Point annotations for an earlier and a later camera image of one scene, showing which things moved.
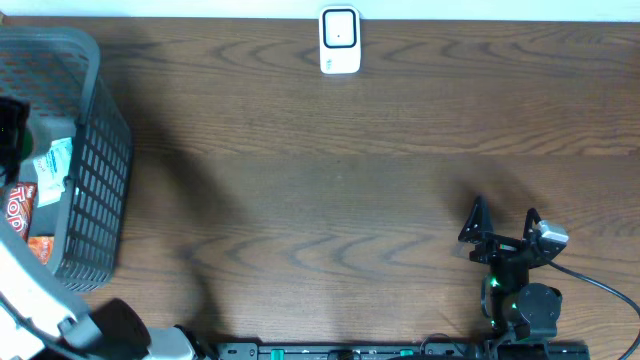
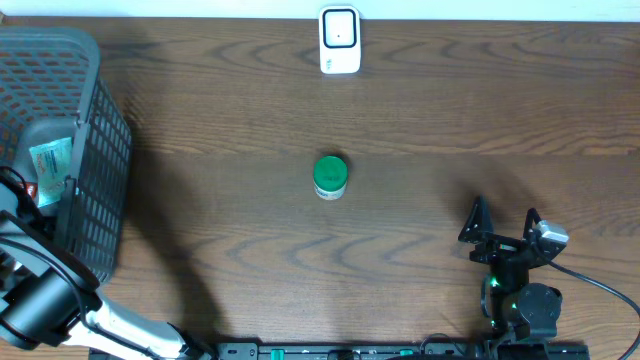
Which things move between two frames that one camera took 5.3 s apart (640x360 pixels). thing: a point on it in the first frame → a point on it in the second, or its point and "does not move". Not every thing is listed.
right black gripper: (499, 245) does not move
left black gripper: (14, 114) → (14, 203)
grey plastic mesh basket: (57, 72) does not move
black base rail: (406, 350) does not move
